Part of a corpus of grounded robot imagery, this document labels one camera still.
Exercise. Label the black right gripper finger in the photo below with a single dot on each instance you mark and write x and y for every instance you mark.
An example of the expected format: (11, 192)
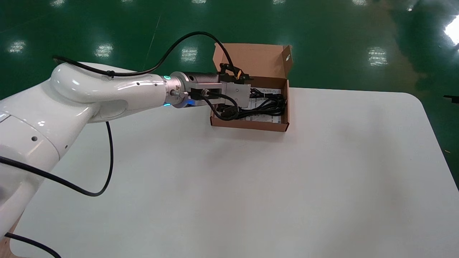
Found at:
(452, 99)

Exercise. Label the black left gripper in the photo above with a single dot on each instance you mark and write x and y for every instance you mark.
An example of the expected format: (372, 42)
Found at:
(202, 78)

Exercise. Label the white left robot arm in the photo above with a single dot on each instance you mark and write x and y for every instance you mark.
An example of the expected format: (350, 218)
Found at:
(89, 93)

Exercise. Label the open brown cardboard box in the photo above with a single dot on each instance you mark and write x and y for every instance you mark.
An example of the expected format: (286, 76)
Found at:
(258, 59)

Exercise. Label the white printed instruction sheet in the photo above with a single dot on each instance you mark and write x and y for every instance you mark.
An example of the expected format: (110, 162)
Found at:
(261, 119)

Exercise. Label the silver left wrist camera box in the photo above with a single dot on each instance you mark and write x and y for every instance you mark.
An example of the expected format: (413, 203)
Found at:
(238, 95)

